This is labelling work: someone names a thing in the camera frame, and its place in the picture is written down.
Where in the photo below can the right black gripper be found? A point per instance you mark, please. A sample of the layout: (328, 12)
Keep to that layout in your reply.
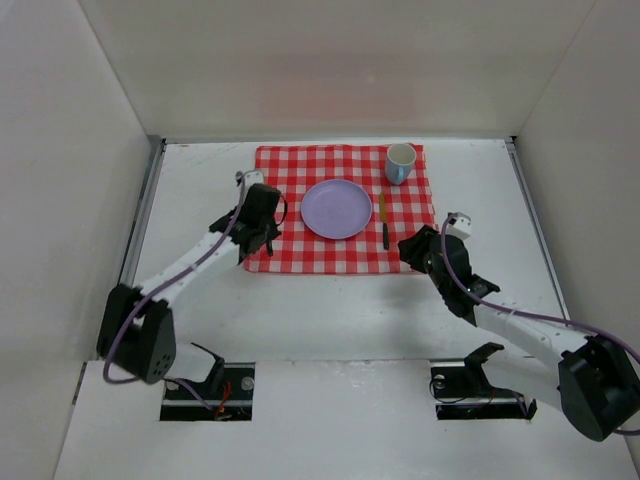
(422, 248)

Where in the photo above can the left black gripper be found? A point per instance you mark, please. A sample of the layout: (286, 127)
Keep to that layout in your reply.
(261, 236)

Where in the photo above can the red white checkered cloth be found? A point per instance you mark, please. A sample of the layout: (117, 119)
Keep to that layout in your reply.
(295, 169)

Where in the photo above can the gold knife black handle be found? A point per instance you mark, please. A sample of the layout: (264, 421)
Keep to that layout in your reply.
(384, 218)

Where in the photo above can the purple plate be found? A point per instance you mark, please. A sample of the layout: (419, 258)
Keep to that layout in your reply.
(336, 209)

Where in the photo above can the light blue mug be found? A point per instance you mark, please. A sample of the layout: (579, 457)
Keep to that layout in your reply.
(400, 160)

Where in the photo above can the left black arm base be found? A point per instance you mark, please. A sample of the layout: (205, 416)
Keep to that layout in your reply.
(203, 387)

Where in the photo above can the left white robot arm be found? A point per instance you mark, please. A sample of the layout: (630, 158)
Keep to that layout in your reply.
(137, 338)

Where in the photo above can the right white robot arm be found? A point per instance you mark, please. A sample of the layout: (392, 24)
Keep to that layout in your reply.
(584, 372)

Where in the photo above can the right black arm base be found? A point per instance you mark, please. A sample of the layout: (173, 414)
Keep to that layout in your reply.
(462, 392)

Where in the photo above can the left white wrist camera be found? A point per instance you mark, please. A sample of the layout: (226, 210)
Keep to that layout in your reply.
(249, 178)

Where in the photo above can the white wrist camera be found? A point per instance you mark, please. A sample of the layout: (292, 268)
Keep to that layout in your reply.
(249, 178)
(459, 225)

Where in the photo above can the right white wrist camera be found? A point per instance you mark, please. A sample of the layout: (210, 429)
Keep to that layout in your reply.
(459, 225)

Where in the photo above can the left aluminium rail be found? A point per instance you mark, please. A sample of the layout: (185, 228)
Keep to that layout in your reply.
(143, 209)

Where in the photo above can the aluminium rail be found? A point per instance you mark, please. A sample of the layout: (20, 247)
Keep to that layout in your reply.
(143, 209)
(511, 147)

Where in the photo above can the right aluminium rail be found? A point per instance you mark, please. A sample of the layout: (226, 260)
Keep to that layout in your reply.
(511, 147)

